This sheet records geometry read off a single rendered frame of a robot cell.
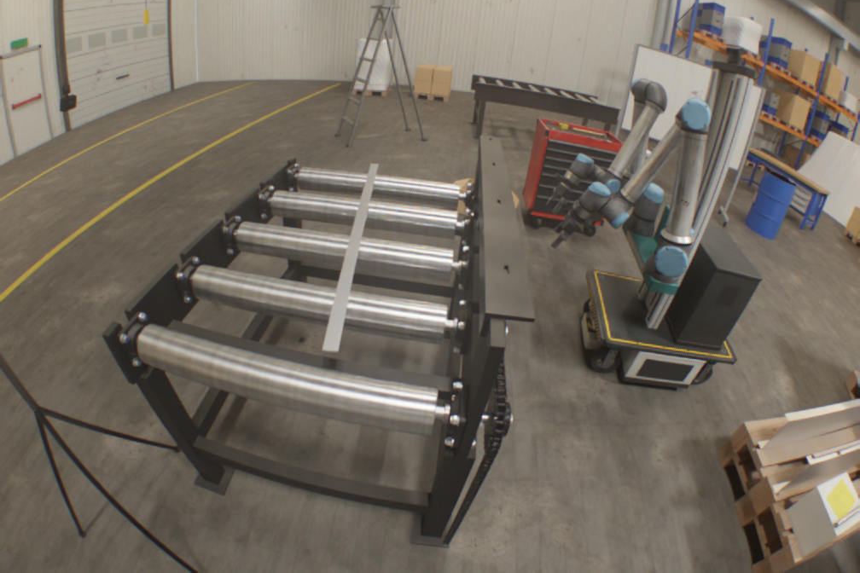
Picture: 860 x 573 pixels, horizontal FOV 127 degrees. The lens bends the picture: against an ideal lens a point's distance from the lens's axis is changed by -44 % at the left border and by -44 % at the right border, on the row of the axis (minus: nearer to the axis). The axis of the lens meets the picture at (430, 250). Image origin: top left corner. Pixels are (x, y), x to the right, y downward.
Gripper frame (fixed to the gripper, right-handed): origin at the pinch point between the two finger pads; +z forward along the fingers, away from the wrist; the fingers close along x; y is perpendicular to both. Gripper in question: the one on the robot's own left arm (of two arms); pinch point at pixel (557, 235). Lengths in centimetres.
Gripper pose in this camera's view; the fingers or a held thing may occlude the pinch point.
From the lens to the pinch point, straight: 188.4
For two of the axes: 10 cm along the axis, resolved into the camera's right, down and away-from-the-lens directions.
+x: -3.8, 5.6, -7.4
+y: -8.2, -5.7, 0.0
